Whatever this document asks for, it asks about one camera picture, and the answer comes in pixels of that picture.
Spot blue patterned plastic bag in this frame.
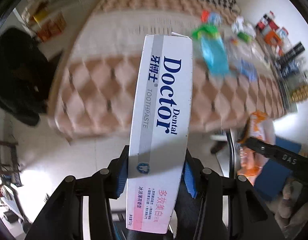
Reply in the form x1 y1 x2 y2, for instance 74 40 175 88
234 59 258 82

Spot blue seat cushion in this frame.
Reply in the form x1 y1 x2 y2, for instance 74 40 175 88
254 137 302 202

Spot white Doctor toothpaste box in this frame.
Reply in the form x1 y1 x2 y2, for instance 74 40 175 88
126 35 193 234

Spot quilted pink beige sofa cover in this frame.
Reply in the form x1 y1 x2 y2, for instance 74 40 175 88
47 0 286 143

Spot orange snack wrapper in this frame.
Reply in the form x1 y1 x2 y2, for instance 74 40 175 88
237 111 276 185

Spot orange cardboard boxes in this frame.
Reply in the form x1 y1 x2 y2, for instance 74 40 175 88
21 0 66 42

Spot teal green snack bag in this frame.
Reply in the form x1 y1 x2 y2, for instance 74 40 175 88
192 24 230 76

